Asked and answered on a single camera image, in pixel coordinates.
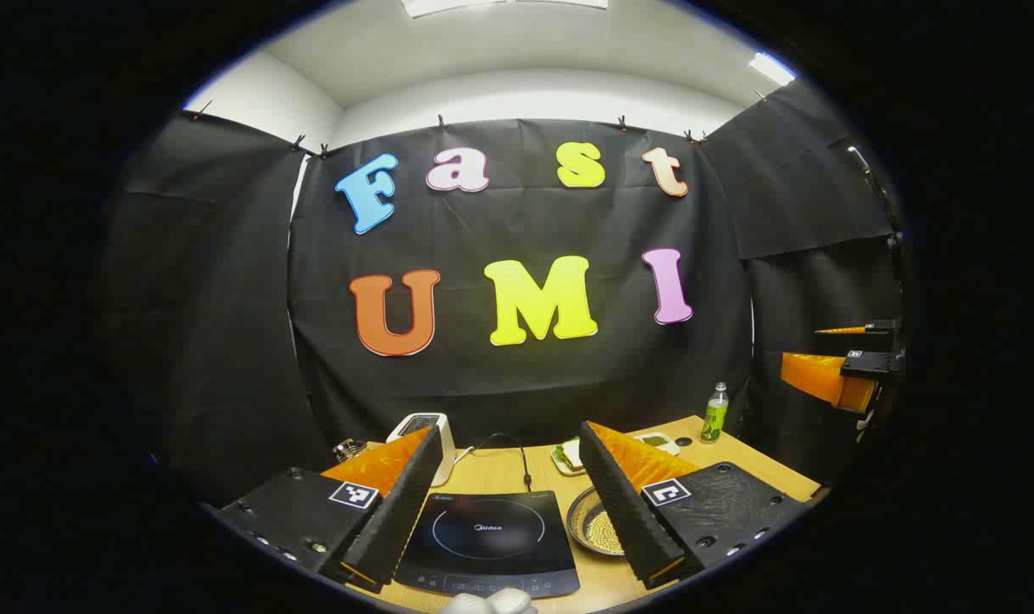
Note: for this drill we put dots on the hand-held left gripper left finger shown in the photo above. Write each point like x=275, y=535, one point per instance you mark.
x=397, y=512

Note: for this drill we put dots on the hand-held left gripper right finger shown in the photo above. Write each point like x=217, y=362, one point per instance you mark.
x=624, y=512

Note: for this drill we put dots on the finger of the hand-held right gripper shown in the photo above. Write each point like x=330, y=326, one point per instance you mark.
x=816, y=375
x=877, y=326

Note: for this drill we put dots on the stainless steel pot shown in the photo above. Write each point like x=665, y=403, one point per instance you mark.
x=581, y=520

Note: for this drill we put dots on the black induction cooktop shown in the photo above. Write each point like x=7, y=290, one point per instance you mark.
x=487, y=529

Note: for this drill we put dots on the pile of yellow soybeans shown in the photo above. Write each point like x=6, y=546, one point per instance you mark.
x=604, y=533

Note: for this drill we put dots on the white bread sandwich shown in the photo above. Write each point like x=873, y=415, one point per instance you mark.
x=572, y=456

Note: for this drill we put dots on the white divided bean dish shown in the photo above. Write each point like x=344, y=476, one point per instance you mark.
x=658, y=442

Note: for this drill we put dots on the clear utensil holder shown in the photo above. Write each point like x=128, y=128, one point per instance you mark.
x=348, y=450

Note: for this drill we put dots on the white toaster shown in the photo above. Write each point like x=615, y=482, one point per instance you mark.
x=442, y=443

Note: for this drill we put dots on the pale green plate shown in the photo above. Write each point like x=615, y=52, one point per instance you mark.
x=558, y=462

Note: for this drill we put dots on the green drink bottle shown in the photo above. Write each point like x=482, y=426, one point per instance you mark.
x=714, y=418

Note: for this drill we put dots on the metal backdrop stand pole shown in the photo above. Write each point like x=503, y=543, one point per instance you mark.
x=862, y=166

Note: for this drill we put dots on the ceiling light panel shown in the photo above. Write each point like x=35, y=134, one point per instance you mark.
x=500, y=4
x=771, y=68

